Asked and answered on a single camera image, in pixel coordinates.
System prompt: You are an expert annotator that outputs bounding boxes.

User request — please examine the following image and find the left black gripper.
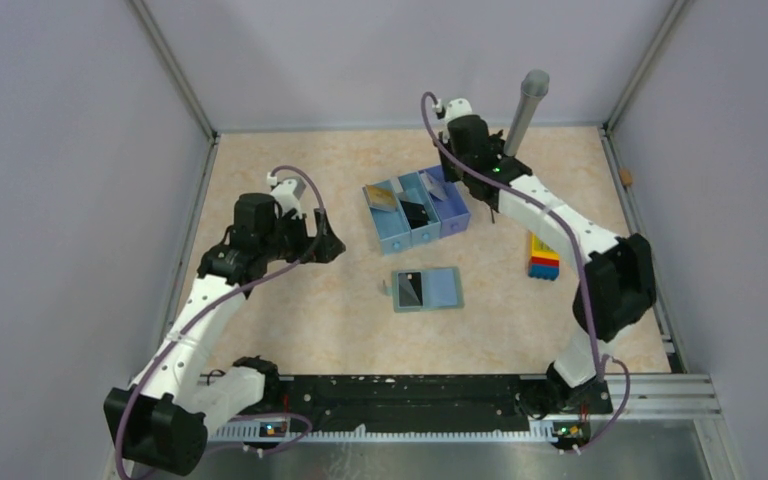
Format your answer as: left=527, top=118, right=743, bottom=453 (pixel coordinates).
left=261, top=207, right=345, bottom=264

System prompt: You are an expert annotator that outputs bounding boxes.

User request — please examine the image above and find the green leather card holder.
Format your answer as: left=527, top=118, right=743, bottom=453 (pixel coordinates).
left=381, top=267, right=465, bottom=313

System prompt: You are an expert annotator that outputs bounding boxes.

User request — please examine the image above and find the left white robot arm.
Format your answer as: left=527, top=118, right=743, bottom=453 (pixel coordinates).
left=104, top=166, right=346, bottom=479

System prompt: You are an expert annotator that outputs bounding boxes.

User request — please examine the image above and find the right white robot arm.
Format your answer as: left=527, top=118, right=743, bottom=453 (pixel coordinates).
left=421, top=92, right=657, bottom=413

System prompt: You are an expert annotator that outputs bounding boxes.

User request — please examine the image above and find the purple card tray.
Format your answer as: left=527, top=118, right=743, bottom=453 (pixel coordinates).
left=419, top=165, right=471, bottom=238

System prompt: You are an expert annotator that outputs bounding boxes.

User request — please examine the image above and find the middle blue card tray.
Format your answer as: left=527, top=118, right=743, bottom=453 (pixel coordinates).
left=393, top=172, right=442, bottom=247

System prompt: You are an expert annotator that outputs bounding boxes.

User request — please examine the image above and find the light blue card tray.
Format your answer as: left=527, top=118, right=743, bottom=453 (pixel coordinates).
left=366, top=181, right=412, bottom=255

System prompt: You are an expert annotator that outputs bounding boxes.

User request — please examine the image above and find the grey cylinder on tripod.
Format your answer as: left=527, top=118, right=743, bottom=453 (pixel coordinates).
left=503, top=69, right=550, bottom=157

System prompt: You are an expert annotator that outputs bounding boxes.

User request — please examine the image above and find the coloured toy brick block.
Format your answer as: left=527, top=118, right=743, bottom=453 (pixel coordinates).
left=526, top=232, right=560, bottom=281

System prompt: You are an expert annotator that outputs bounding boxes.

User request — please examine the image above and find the small brown wall piece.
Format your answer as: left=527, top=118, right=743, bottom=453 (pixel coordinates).
left=618, top=168, right=633, bottom=188

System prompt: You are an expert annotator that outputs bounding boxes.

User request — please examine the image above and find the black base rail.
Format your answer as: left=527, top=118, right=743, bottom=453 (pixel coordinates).
left=242, top=374, right=613, bottom=434

